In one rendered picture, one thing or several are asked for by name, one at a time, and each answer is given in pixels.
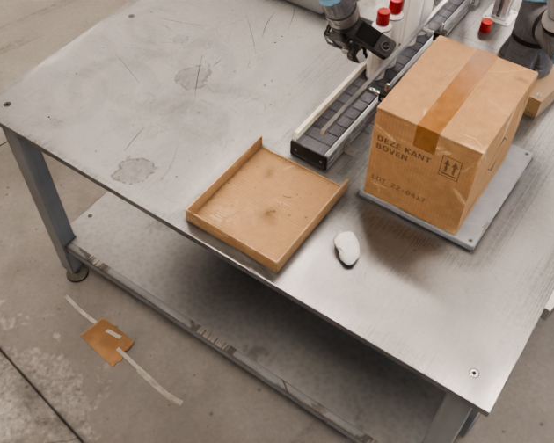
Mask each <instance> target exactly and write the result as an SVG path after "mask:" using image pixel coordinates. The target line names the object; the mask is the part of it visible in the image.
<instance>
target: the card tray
mask: <svg viewBox="0 0 554 443"><path fill-rule="evenodd" d="M347 186H348V178H347V179H346V181H345V182H344V183H343V184H342V185H339V184H337V183H335V182H333V181H331V180H330V179H328V178H325V177H323V176H321V175H319V174H317V173H315V172H314V171H311V170H309V169H307V168H305V167H303V166H301V165H300V164H298V163H296V162H294V161H292V160H290V159H288V158H286V157H284V156H282V155H280V154H278V153H276V152H274V151H272V150H270V149H268V148H266V147H264V146H262V135H261V136H260V137H259V138H258V139H257V140H256V141H255V142H254V143H253V144H252V145H251V146H250V147H249V148H248V149H247V150H246V151H245V152H244V153H243V154H242V155H241V156H239V157H238V158H237V159H236V160H235V161H234V162H233V163H232V164H231V165H230V166H229V167H228V168H227V169H226V170H225V171H224V172H223V173H222V174H221V175H220V176H219V177H218V178H217V179H216V180H215V181H214V182H213V183H212V184H211V185H210V186H209V187H208V188H207V189H206V190H205V191H204V192H203V193H202V194H201V195H200V196H199V197H198V198H197V199H196V200H195V201H194V202H193V203H192V204H191V205H190V206H189V207H188V208H187V209H186V220H187V221H189V222H191V223H192V224H194V225H195V226H197V227H199V228H201V229H203V230H205V231H206V232H208V233H209V234H211V235H212V236H215V237H216V238H218V239H220V240H222V241H223V242H225V243H226V244H228V245H230V246H232V247H233V248H235V249H237V250H238V251H241V252H243V253H244V254H245V255H247V256H248V257H250V258H252V259H254V260H256V261H258V262H259V263H261V264H262V265H264V266H266V267H268V268H269V269H271V270H273V271H274V272H278V271H279V270H280V269H281V268H282V267H283V266H284V265H285V263H286V262H287V261H288V260H289V258H290V257H291V256H292V255H293V254H294V252H295V251H296V250H297V249H298V248H299V246H300V245H301V244H302V243H303V241H304V240H305V239H306V238H307V237H308V235H309V234H310V233H311V232H312V231H313V229H314V228H315V227H316V226H317V225H318V224H319V223H320V222H321V221H322V219H323V218H324V217H325V216H326V214H327V213H328V212H329V211H330V210H331V209H332V207H333V206H334V205H335V204H336V202H337V201H338V200H339V199H340V197H341V196H342V195H343V194H344V193H345V192H346V190H347Z"/></svg>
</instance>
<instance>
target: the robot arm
mask: <svg viewBox="0 0 554 443"><path fill-rule="evenodd" d="M358 1H360V0H318V2H319V3H320V5H321V7H322V9H323V14H322V15H321V17H322V19H325V20H327V21H328V23H329V24H328V26H327V27H326V30H325V31H324V38H325V40H326V42H327V44H328V45H330V46H333V47H336V48H338V49H340V50H341V52H342V53H343V54H346V55H347V58H348V60H350V61H352V62H356V63H362V62H364V61H366V60H367V58H368V54H369V51H370V52H371V53H373V54H375V55H376V56H378V57H379V58H381V59H382V60H385V59H387V58H388V57H390V55H391V53H392V51H393V50H394V48H395V46H396V42H395V41H394V40H392V39H391V38H389V37H388V36H386V35H385V34H383V33H381V32H380V31H378V30H377V29H375V28H374V27H373V26H371V25H370V24H369V23H368V22H366V21H364V20H362V19H361V18H360V10H359V6H358V4H357V2H358ZM328 28H329V29H328ZM327 30H328V31H327ZM328 39H329V40H330V41H331V42H332V43H331V42H329V41H328ZM342 48H345V49H342ZM497 56H498V57H499V58H501V59H504V60H506V61H509V62H512V63H515V64H518V65H520V66H522V67H524V68H527V69H531V70H534V71H536V72H538V76H537V79H541V78H544V77H546V76H547V75H549V74H550V72H551V70H552V67H553V64H554V0H522V1H521V6H520V9H519V11H518V14H517V17H516V20H515V22H514V27H513V30H512V32H511V34H510V35H509V37H508V38H507V40H506V41H505V42H504V44H503V45H502V46H501V47H500V49H499V52H498V54H497Z"/></svg>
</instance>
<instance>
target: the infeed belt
mask: <svg viewBox="0 0 554 443"><path fill-rule="evenodd" d="M441 2H442V0H434V5H433V9H432V11H433V10H434V9H435V8H436V7H437V6H438V5H439V4H440V3H441ZM463 2H464V0H450V1H449V2H448V3H447V5H446V6H445V7H444V8H443V9H442V10H441V11H440V12H439V13H438V14H437V15H436V16H435V18H434V19H433V20H432V21H431V22H430V23H429V27H428V29H431V30H433V31H435V30H436V29H437V28H438V27H440V24H441V23H445V22H446V21H447V19H448V18H449V17H450V16H451V15H452V14H453V13H454V12H455V11H456V9H457V8H458V7H459V6H460V5H461V4H462V3H463ZM432 36H433V35H432V34H429V33H427V34H426V35H425V36H423V37H417V39H416V43H415V45H414V46H413V47H407V48H406V49H405V50H404V51H403V52H402V53H401V54H400V55H399V57H398V58H397V60H396V66H395V67H394V68H393V69H386V70H385V72H384V78H383V80H381V81H379V82H374V83H373V84H372V85H371V86H370V87H372V88H375V89H377V90H379V91H380V90H381V89H382V88H383V87H385V84H386V83H390V82H391V81H392V80H393V79H394V77H395V76H396V75H397V74H398V73H399V72H400V71H401V70H402V69H403V67H404V66H405V65H406V64H407V63H408V62H409V61H410V60H411V59H412V57H413V56H414V55H415V54H417V53H418V51H420V49H421V48H422V47H423V46H424V45H425V44H426V43H427V42H428V41H429V39H430V38H431V37H432ZM365 73H366V69H364V70H363V71H362V73H361V74H360V75H359V76H358V77H357V78H356V79H355V80H354V81H353V82H352V83H351V84H350V85H349V86H348V87H347V88H346V89H345V90H344V91H343V92H342V93H341V94H340V95H339V97H338V98H337V99H336V100H335V101H334V102H333V103H332V104H331V105H330V106H329V107H328V108H327V109H326V110H325V111H324V112H323V113H322V114H321V115H320V116H319V117H318V118H317V120H316V121H315V122H314V123H313V124H312V125H311V126H310V127H309V128H308V129H307V130H306V131H305V132H304V133H303V134H302V135H301V136H300V137H299V138H298V139H297V140H296V141H295V143H297V144H299V145H301V146H303V147H305V148H306V149H309V150H311V151H313V152H315V153H317V154H319V155H320V156H324V154H325V153H326V152H327V151H328V150H329V149H330V148H331V147H332V145H333V144H334V143H335V142H336V141H337V140H338V139H339V138H340V137H341V135H342V134H344V133H345V131H347V129H348V128H350V126H351V125H352V124H353V123H354V122H355V121H356V120H357V119H358V118H359V116H360V115H361V114H362V113H363V112H364V111H365V110H366V109H367V108H368V106H369V105H370V104H371V103H372V102H373V101H374V100H375V99H376V97H377V96H378V95H376V94H375V93H372V92H370V91H365V92H364V93H363V95H362V96H361V97H360V98H359V99H358V100H357V101H356V102H355V103H354V104H353V105H352V106H351V108H350V109H349V110H348V111H347V112H346V113H345V114H344V115H343V116H342V117H341V118H340V119H339V121H338V122H337V123H336V124H335V125H334V126H333V127H332V128H331V129H330V130H329V131H328V132H327V134H326V135H322V134H320V133H321V129H322V128H323V127H324V125H325V124H326V123H327V122H328V121H329V120H330V119H331V118H332V117H333V116H334V115H335V114H336V113H337V112H338V110H339V109H340V108H341V107H342V106H343V105H344V104H345V103H346V102H347V101H348V100H349V99H350V98H351V97H352V96H353V94H354V93H355V92H356V91H357V90H359V89H360V87H361V86H362V85H363V84H364V83H366V82H367V80H368V79H367V78H366V76H365Z"/></svg>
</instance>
